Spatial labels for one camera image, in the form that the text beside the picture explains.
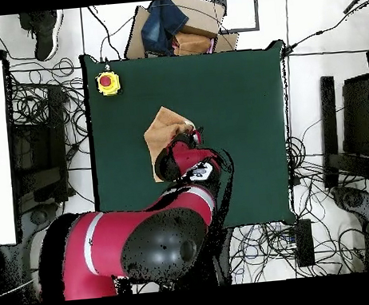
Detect folded tan towel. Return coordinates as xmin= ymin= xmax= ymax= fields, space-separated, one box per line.
xmin=171 ymin=28 xmax=216 ymax=57

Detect black power strip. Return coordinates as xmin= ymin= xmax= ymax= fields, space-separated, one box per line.
xmin=292 ymin=217 xmax=317 ymax=268

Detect black equipment case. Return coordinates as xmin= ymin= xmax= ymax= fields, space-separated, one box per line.
xmin=5 ymin=81 xmax=73 ymax=208

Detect black pedestal foot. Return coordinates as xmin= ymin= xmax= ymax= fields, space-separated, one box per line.
xmin=330 ymin=183 xmax=369 ymax=227
xmin=18 ymin=201 xmax=63 ymax=244

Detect brown cardboard box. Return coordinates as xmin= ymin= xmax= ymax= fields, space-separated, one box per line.
xmin=119 ymin=0 xmax=241 ymax=61

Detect dark green table cloth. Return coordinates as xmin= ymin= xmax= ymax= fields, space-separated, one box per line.
xmin=78 ymin=37 xmax=301 ymax=244

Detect person's foot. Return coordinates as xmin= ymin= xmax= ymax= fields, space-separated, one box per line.
xmin=18 ymin=11 xmax=35 ymax=31
xmin=30 ymin=9 xmax=68 ymax=63

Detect tan terry towel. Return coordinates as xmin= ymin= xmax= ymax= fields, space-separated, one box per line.
xmin=141 ymin=103 xmax=200 ymax=184

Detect black square metal frame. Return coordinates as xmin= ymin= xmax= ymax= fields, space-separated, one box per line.
xmin=211 ymin=0 xmax=262 ymax=35

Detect black cable with connector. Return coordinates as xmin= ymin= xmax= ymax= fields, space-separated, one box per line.
xmin=277 ymin=0 xmax=369 ymax=57

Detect yellow emergency stop button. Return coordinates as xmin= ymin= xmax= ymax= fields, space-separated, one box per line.
xmin=95 ymin=69 xmax=123 ymax=98

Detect black flat bar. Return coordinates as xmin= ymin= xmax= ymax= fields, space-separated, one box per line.
xmin=314 ymin=74 xmax=345 ymax=192

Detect blue denim jeans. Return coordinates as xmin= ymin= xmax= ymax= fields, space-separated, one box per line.
xmin=137 ymin=0 xmax=193 ymax=58

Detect black box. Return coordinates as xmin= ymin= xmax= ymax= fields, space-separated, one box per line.
xmin=336 ymin=73 xmax=369 ymax=162

